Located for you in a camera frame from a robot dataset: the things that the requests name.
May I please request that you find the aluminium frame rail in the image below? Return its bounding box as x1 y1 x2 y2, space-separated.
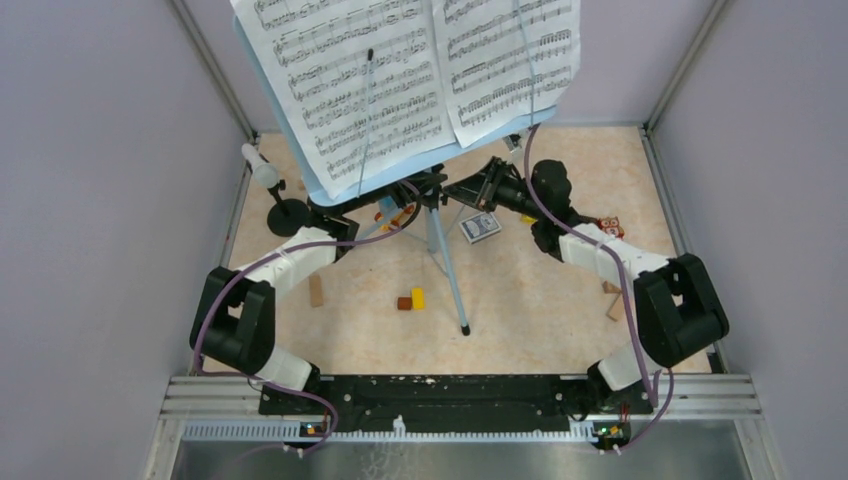
142 0 266 480

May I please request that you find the blue toy train block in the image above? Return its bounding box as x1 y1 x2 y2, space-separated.
374 205 417 233

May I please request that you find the light blue music stand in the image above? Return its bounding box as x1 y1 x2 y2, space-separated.
231 13 558 338

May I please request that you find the brown wooden cylinder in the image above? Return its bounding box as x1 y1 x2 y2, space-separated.
396 297 413 311

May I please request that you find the tan wooden block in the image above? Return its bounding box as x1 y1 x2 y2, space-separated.
602 281 622 295
606 295 630 322

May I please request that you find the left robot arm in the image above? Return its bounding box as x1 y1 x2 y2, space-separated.
189 212 403 414

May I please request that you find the tan wooden block right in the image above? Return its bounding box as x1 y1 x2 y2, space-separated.
606 295 630 322

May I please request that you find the yellow wooden block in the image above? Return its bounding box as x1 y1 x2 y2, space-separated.
410 287 426 310

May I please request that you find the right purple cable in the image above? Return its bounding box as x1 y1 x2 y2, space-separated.
523 125 676 455

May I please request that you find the yellow owl toy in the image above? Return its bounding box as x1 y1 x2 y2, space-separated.
596 216 626 239

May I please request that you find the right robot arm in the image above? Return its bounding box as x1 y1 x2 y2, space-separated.
444 157 730 412

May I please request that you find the blue playing card deck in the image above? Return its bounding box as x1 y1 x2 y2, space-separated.
459 212 502 244

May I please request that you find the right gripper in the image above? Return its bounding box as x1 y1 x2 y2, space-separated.
441 158 544 222

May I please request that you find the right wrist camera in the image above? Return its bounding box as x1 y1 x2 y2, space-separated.
503 133 525 155

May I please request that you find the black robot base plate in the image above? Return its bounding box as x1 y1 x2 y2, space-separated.
258 374 653 433

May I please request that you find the white microphone on stand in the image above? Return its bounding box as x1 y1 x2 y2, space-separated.
241 143 310 237

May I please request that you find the sheet music page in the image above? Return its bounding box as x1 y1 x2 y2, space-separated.
231 0 455 199
432 0 582 147

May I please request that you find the wooden block near left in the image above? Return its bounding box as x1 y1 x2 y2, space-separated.
308 274 325 308

